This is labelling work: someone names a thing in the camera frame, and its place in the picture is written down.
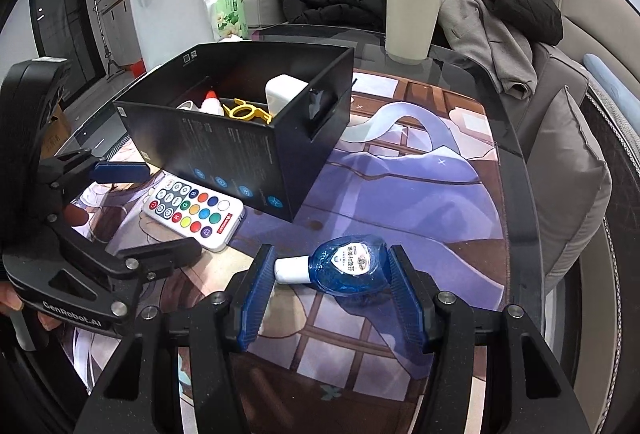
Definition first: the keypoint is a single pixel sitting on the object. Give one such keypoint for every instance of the brown cardboard box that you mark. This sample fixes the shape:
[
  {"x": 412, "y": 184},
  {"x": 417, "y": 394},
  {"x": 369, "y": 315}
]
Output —
[{"x": 55, "y": 133}]

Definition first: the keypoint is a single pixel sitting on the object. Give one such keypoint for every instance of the white glue bottle red cap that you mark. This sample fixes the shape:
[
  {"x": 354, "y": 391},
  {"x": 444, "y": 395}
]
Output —
[{"x": 212, "y": 104}]

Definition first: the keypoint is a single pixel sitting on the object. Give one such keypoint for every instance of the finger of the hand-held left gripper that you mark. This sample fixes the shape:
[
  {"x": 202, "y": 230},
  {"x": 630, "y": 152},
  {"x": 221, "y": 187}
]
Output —
[
  {"x": 160, "y": 259},
  {"x": 120, "y": 171}
]

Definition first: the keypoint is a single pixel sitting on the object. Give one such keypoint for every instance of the printed table mat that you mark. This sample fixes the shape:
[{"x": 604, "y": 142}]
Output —
[{"x": 400, "y": 194}]

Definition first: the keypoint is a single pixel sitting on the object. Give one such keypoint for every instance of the black cardboard box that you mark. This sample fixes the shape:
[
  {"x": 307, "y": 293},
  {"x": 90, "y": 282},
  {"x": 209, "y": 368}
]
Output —
[{"x": 210, "y": 153}]

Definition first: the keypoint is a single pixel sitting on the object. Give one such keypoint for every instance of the dark glass door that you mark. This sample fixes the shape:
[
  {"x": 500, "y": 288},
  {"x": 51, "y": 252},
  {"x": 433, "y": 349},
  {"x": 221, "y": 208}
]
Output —
[{"x": 62, "y": 23}]

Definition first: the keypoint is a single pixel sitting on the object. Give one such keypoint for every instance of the grey cushion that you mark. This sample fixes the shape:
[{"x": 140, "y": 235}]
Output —
[{"x": 570, "y": 194}]

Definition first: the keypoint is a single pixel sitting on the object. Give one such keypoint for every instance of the beige cup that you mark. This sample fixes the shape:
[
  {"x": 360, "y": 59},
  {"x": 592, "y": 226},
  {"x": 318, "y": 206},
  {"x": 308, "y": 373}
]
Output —
[{"x": 412, "y": 23}]

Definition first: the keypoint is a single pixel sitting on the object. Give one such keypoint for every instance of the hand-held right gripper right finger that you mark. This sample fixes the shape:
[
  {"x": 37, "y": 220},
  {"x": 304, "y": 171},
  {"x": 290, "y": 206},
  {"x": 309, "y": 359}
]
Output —
[{"x": 407, "y": 294}]

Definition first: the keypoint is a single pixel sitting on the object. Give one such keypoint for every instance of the red box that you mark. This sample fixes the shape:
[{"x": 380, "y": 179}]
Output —
[{"x": 135, "y": 67}]

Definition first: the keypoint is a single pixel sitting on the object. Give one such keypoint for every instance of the grey coat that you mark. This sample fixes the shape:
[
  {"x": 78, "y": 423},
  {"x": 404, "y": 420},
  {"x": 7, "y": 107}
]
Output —
[{"x": 480, "y": 38}]

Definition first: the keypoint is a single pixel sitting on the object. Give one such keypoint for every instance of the white floor appliance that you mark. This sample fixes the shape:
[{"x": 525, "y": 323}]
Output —
[{"x": 170, "y": 13}]

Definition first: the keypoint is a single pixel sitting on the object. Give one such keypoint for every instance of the person's left hand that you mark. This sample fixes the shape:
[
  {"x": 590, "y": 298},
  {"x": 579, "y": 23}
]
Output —
[{"x": 75, "y": 216}]

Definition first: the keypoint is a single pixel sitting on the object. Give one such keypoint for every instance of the white remote control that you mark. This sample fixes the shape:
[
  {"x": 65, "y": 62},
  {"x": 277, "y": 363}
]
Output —
[{"x": 195, "y": 214}]

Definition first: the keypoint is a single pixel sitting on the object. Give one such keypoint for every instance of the white tape roll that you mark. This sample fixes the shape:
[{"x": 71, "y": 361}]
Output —
[{"x": 186, "y": 105}]

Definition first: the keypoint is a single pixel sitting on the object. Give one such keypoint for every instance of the blue eye drop bottle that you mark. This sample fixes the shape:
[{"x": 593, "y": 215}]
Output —
[{"x": 345, "y": 264}]

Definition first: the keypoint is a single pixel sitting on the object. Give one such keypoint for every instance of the light blue pillow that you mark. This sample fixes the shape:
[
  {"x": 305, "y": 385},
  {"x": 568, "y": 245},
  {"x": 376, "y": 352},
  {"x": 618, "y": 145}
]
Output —
[{"x": 607, "y": 71}]

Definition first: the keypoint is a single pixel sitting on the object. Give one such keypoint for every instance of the white charger adapter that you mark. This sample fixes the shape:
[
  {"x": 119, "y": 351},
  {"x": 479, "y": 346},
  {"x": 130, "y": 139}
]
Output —
[{"x": 282, "y": 91}]

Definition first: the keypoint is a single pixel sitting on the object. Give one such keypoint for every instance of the yellow plastic tool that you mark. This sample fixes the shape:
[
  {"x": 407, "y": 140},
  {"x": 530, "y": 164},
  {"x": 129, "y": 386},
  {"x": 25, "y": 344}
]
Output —
[{"x": 262, "y": 116}]

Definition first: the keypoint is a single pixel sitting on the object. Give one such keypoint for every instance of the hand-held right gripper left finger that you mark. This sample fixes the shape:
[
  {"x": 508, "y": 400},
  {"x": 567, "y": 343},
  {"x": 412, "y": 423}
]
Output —
[{"x": 255, "y": 294}]

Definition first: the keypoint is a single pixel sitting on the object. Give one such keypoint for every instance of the mop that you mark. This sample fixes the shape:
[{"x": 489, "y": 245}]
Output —
[{"x": 107, "y": 48}]

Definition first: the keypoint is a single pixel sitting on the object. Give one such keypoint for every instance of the green wet wipes pack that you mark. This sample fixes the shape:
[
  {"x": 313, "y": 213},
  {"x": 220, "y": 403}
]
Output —
[{"x": 227, "y": 13}]

